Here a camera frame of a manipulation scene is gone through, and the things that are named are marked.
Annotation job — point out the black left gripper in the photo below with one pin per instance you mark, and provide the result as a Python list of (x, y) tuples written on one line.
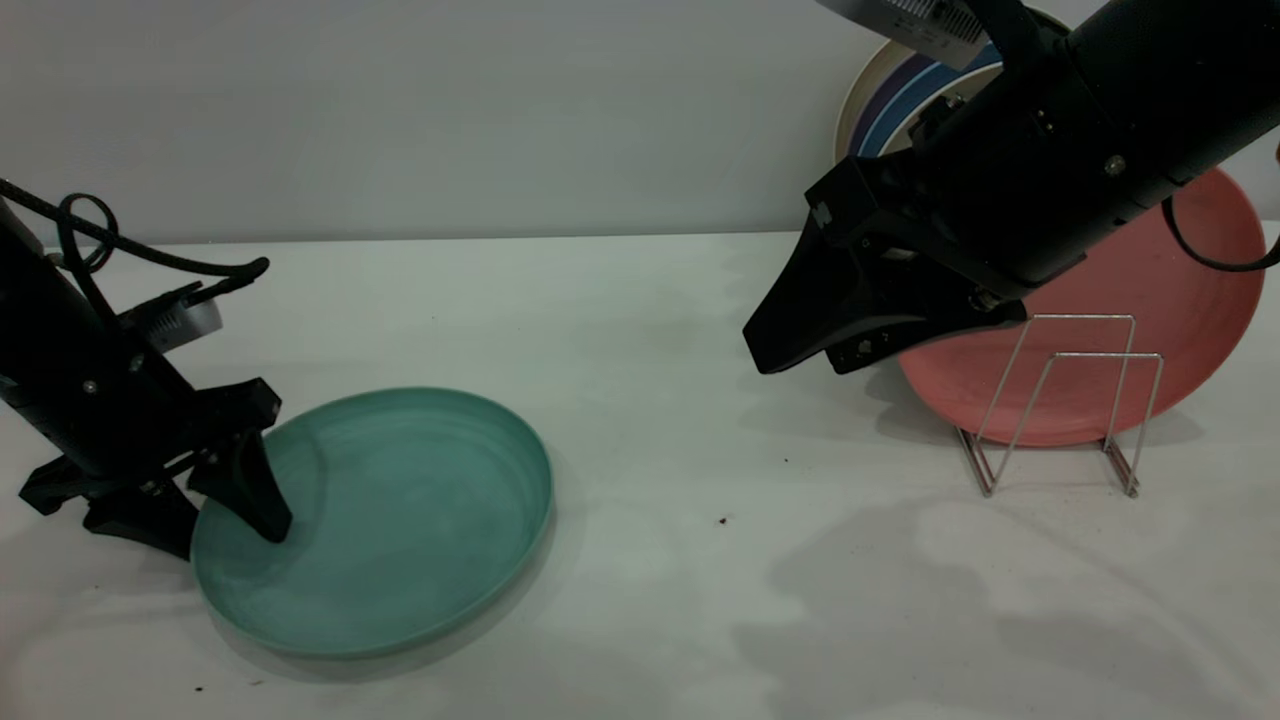
[(150, 430)]

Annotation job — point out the green plate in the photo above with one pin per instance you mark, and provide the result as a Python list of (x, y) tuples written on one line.
[(400, 520)]

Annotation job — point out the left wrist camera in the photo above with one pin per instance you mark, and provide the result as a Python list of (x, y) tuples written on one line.
[(185, 320)]

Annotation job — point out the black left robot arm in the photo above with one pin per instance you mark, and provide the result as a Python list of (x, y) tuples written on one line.
[(40, 330)]

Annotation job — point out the pink plate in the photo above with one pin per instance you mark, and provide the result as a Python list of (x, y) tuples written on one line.
[(1180, 300)]

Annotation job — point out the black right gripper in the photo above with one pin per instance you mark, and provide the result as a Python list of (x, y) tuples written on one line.
[(1020, 190)]

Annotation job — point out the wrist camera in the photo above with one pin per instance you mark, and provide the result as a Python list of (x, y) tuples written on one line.
[(185, 320), (920, 25)]

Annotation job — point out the blue plate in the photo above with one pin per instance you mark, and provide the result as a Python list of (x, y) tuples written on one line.
[(935, 80)]

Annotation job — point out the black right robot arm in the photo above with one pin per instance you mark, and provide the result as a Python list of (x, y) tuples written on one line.
[(1200, 60)]

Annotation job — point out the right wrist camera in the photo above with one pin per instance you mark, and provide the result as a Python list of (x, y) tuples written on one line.
[(920, 25)]

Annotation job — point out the dark purple plate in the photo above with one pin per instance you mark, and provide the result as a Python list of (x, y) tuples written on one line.
[(885, 85)]

